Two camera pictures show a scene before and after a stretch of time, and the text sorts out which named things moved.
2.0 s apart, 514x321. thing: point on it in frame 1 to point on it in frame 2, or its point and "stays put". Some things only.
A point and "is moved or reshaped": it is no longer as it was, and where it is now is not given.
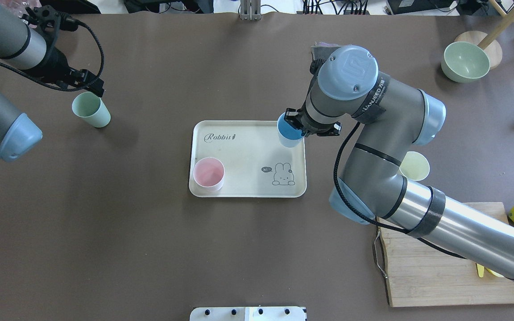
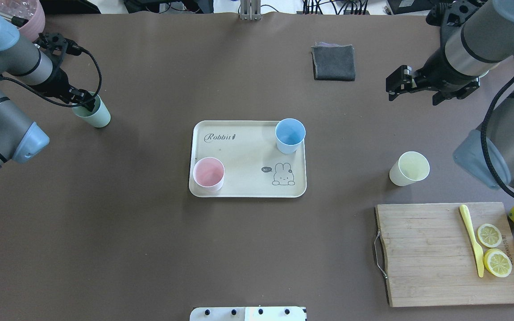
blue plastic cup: (289, 136) is moved or reshaped
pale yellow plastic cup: (415, 166) stays put
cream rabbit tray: (256, 164) stays put
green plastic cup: (90, 106) stays put
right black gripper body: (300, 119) to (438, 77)
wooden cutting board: (418, 273) stays put
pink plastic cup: (208, 174) stays put
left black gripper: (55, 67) to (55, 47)
